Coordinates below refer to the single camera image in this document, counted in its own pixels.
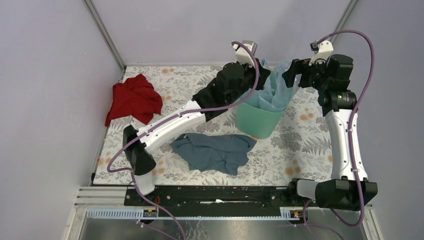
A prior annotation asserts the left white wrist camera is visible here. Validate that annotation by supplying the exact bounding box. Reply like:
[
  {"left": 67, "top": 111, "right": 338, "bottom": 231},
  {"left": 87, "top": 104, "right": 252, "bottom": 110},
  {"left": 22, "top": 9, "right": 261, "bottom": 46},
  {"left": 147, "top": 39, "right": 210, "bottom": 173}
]
[{"left": 231, "top": 40, "right": 258, "bottom": 67}]

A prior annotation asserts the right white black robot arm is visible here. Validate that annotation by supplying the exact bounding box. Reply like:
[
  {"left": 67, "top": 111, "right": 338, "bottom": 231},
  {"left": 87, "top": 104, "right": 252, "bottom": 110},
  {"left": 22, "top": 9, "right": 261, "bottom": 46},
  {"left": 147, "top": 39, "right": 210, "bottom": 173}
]
[{"left": 282, "top": 54, "right": 378, "bottom": 211}]

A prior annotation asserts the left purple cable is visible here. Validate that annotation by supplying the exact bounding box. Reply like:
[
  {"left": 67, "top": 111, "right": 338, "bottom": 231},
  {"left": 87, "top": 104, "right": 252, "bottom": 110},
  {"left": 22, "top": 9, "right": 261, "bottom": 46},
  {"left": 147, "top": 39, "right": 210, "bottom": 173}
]
[{"left": 106, "top": 40, "right": 261, "bottom": 240}]

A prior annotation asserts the white slotted cable duct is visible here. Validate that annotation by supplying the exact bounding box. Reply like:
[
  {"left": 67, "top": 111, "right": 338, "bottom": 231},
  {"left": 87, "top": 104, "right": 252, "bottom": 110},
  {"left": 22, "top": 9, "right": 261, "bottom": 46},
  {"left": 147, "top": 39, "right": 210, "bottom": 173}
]
[{"left": 86, "top": 205, "right": 303, "bottom": 221}]

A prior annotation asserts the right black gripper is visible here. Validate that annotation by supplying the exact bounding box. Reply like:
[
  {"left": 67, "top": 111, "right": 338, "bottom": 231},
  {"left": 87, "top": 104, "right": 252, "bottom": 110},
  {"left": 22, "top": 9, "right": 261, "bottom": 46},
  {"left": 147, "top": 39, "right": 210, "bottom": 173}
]
[{"left": 281, "top": 55, "right": 330, "bottom": 92}]

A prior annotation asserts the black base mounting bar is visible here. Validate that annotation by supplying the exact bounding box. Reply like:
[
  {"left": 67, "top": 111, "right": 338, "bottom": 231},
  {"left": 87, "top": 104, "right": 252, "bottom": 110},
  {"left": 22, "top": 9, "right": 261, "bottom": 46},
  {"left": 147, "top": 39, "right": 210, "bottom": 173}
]
[{"left": 124, "top": 185, "right": 307, "bottom": 211}]

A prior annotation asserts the blue grey cloth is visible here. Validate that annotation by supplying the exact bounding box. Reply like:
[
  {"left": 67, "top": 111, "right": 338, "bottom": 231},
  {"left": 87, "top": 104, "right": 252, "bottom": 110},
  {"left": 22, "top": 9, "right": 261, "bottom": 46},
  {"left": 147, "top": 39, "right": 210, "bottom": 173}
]
[{"left": 169, "top": 133, "right": 257, "bottom": 176}]

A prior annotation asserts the left aluminium frame post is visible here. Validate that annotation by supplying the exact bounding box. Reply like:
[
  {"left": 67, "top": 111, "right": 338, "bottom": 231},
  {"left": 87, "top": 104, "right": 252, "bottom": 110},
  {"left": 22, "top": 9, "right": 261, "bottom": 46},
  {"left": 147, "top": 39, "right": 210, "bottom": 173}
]
[{"left": 82, "top": 0, "right": 127, "bottom": 73}]

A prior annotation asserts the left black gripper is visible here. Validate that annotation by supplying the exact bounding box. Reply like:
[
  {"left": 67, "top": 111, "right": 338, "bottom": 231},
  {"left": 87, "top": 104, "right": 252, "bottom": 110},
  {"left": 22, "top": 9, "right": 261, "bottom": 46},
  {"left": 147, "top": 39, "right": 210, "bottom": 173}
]
[{"left": 226, "top": 56, "right": 270, "bottom": 105}]

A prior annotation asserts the right aluminium frame post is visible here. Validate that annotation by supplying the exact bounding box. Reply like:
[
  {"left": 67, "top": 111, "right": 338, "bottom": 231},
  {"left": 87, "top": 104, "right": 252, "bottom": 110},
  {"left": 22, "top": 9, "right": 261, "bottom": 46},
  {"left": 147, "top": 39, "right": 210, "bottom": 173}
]
[{"left": 333, "top": 0, "right": 360, "bottom": 32}]

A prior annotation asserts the light blue plastic trash bag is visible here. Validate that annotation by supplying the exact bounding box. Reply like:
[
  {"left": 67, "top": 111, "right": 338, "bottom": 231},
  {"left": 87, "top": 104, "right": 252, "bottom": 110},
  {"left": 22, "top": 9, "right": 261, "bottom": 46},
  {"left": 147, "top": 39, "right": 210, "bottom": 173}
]
[{"left": 244, "top": 59, "right": 300, "bottom": 113}]

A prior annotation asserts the green plastic trash bin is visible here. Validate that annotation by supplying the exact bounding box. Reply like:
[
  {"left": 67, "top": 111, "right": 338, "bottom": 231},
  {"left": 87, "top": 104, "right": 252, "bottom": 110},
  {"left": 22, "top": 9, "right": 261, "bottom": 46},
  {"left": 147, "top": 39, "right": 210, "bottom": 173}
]
[{"left": 235, "top": 96, "right": 288, "bottom": 139}]

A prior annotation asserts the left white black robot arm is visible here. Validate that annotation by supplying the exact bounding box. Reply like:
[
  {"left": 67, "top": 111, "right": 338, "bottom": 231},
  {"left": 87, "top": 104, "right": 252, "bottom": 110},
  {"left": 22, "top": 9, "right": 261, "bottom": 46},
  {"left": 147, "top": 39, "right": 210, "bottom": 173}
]
[{"left": 122, "top": 62, "right": 271, "bottom": 206}]

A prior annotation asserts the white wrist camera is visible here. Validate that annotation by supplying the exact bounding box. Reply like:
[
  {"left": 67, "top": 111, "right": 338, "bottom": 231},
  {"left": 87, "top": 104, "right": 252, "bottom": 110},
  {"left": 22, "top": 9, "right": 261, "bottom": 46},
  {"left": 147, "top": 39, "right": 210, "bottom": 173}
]
[
  {"left": 309, "top": 40, "right": 334, "bottom": 66},
  {"left": 231, "top": 40, "right": 258, "bottom": 67}
]

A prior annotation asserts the red cloth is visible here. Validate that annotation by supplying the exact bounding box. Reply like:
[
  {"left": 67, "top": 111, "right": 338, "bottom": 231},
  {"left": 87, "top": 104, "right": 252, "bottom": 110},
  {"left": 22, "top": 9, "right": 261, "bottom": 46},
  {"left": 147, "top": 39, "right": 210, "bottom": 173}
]
[{"left": 104, "top": 74, "right": 163, "bottom": 127}]

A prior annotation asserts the aluminium frame post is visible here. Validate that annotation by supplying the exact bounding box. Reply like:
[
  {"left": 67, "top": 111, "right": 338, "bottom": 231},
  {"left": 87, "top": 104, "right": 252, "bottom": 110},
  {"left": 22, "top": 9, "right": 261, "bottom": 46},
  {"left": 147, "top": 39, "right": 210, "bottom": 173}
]
[
  {"left": 333, "top": 0, "right": 360, "bottom": 32},
  {"left": 82, "top": 0, "right": 127, "bottom": 73}
]

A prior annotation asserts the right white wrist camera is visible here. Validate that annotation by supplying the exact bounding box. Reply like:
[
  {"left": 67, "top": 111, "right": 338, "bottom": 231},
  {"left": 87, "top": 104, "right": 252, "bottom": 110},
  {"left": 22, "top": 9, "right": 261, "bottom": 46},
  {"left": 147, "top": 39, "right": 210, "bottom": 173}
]
[{"left": 309, "top": 40, "right": 334, "bottom": 66}]

